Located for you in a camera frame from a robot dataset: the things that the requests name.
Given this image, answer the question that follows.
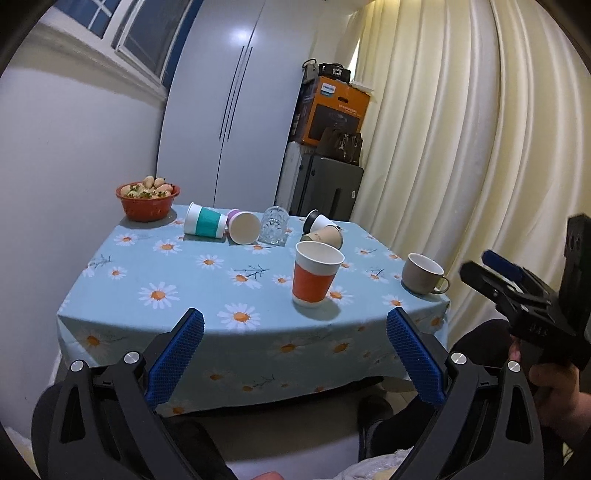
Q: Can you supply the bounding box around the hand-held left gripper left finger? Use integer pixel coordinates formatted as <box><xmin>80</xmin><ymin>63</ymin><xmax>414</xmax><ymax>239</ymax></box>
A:
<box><xmin>31</xmin><ymin>308</ymin><xmax>232</xmax><ymax>480</ymax></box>

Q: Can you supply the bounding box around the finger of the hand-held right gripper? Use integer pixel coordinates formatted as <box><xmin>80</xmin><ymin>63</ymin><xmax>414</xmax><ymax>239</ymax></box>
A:
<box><xmin>459</xmin><ymin>261</ymin><xmax>552</xmax><ymax>324</ymax></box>
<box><xmin>481</xmin><ymin>250</ymin><xmax>555</xmax><ymax>298</ymax></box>

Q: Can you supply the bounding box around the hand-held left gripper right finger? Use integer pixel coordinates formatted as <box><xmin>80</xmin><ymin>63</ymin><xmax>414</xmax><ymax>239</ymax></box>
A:
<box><xmin>386</xmin><ymin>308</ymin><xmax>544</xmax><ymax>480</ymax></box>

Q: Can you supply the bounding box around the orange and white cup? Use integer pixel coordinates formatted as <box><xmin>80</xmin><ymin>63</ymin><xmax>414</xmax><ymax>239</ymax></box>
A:
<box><xmin>292</xmin><ymin>241</ymin><xmax>345</xmax><ymax>307</ymax></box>

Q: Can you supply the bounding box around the teal and white cup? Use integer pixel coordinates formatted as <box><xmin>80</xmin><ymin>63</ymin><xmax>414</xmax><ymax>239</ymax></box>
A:
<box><xmin>184</xmin><ymin>202</ymin><xmax>230</xmax><ymax>238</ymax></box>

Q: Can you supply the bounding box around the purple paper cup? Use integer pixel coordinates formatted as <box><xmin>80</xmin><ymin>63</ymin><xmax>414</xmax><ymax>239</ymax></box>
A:
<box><xmin>226</xmin><ymin>209</ymin><xmax>262</xmax><ymax>245</ymax></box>

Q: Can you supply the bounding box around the brown paper cup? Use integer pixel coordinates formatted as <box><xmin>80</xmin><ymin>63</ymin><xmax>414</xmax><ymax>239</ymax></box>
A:
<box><xmin>300</xmin><ymin>225</ymin><xmax>344</xmax><ymax>251</ymax></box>

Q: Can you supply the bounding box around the black lidded paper cup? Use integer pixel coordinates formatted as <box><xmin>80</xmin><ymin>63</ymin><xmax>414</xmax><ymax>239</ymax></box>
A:
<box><xmin>303</xmin><ymin>209</ymin><xmax>341</xmax><ymax>236</ymax></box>

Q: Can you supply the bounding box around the person's right hand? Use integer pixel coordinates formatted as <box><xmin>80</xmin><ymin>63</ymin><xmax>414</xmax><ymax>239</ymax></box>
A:
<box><xmin>508</xmin><ymin>339</ymin><xmax>591</xmax><ymax>444</ymax></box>

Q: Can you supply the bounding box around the beige ceramic mug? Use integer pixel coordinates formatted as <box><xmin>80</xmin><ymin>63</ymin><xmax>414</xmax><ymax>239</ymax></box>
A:
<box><xmin>401</xmin><ymin>253</ymin><xmax>450</xmax><ymax>295</ymax></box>

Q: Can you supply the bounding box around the daisy printed blue tablecloth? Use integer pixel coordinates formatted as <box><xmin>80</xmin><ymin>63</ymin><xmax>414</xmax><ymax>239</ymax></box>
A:
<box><xmin>56</xmin><ymin>210</ymin><xmax>451</xmax><ymax>416</ymax></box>

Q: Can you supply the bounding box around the white cloth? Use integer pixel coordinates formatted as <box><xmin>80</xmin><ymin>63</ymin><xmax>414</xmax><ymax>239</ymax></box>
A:
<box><xmin>339</xmin><ymin>450</ymin><xmax>414</xmax><ymax>480</ymax></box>

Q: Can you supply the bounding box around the cream curtain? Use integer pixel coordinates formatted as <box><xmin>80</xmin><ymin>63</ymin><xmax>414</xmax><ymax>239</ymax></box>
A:
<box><xmin>346</xmin><ymin>0</ymin><xmax>591</xmax><ymax>354</ymax></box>

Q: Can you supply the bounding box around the red plastic basket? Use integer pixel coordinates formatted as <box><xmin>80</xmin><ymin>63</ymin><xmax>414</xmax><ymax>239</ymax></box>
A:
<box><xmin>115</xmin><ymin>182</ymin><xmax>181</xmax><ymax>222</ymax></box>

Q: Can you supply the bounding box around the clear glass tumbler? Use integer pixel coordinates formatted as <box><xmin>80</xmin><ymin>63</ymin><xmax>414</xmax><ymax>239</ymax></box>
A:
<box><xmin>259</xmin><ymin>206</ymin><xmax>291</xmax><ymax>244</ymax></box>

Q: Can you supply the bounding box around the pile of pale strawberries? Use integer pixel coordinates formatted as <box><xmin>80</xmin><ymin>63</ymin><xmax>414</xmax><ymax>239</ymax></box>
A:
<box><xmin>124</xmin><ymin>175</ymin><xmax>176</xmax><ymax>200</ymax></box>

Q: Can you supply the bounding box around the dark grey suitcase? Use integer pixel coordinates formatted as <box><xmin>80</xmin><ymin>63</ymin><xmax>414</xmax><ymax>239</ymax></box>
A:
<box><xmin>290</xmin><ymin>154</ymin><xmax>365</xmax><ymax>221</ymax></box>

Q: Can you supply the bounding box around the brown handbag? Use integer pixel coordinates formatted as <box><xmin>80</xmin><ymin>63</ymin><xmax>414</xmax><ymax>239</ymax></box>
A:
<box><xmin>318</xmin><ymin>126</ymin><xmax>363</xmax><ymax>167</ymax></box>

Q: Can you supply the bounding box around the orange cardboard box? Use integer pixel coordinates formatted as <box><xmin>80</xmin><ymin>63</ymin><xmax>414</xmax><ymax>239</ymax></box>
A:
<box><xmin>288</xmin><ymin>75</ymin><xmax>371</xmax><ymax>146</ymax></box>

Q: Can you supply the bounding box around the grey wardrobe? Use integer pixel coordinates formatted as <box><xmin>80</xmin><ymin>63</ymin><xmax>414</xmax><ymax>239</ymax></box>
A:
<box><xmin>157</xmin><ymin>0</ymin><xmax>365</xmax><ymax>217</ymax></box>

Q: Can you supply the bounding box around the black bag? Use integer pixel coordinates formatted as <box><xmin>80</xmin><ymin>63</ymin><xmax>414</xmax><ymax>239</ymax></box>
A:
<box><xmin>302</xmin><ymin>60</ymin><xmax>352</xmax><ymax>85</ymax></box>

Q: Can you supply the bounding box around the white framed window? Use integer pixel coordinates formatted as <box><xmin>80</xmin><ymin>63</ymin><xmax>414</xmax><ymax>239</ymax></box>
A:
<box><xmin>51</xmin><ymin>0</ymin><xmax>195</xmax><ymax>100</ymax></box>

